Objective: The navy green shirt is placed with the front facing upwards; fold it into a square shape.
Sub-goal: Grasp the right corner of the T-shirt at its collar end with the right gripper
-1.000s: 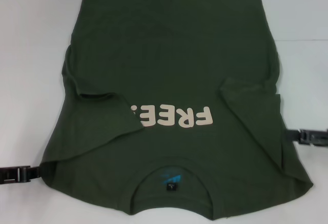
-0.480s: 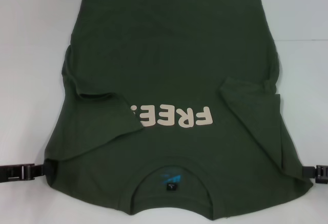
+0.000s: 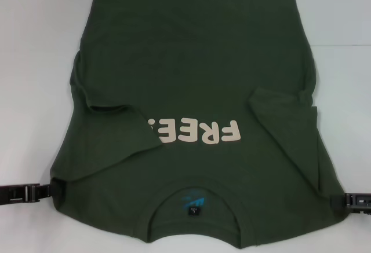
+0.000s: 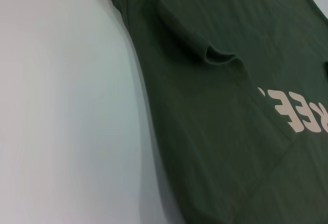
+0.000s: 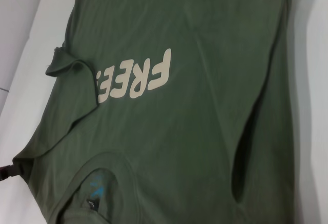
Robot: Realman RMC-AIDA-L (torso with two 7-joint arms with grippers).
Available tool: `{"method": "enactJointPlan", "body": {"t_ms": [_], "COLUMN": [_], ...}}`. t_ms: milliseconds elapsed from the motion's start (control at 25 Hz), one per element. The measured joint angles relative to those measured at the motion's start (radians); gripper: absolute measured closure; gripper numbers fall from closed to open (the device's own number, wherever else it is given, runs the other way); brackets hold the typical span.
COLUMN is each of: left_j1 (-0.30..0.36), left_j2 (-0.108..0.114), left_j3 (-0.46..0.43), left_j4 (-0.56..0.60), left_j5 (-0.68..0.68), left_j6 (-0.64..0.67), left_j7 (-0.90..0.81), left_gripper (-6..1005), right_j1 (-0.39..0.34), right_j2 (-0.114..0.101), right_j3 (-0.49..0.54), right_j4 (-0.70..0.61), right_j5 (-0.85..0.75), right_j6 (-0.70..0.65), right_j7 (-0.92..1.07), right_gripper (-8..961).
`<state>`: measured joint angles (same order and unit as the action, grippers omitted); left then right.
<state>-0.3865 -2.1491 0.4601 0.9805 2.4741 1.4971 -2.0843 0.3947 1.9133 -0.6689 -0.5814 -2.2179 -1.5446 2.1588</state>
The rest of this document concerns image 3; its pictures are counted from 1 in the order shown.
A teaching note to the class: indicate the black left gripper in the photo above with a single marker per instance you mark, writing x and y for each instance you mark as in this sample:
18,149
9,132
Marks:
14,191

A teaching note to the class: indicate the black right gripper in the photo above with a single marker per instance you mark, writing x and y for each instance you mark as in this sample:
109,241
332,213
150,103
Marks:
362,202

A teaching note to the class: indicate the dark green FREE t-shirt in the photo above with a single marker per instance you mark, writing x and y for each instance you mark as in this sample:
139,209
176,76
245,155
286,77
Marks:
185,62

